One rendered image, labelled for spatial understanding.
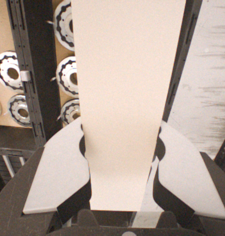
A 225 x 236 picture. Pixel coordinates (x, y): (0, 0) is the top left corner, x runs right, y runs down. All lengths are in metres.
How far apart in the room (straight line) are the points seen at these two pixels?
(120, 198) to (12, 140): 0.38
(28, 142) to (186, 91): 0.56
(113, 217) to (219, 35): 0.80
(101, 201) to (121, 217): 0.56
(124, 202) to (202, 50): 0.51
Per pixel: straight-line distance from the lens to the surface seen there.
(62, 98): 0.42
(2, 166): 0.74
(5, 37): 0.45
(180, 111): 0.61
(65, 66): 0.36
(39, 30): 0.34
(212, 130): 0.74
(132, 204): 0.19
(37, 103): 0.33
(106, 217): 0.73
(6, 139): 0.50
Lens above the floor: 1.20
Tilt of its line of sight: 61 degrees down
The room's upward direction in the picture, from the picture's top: 178 degrees counter-clockwise
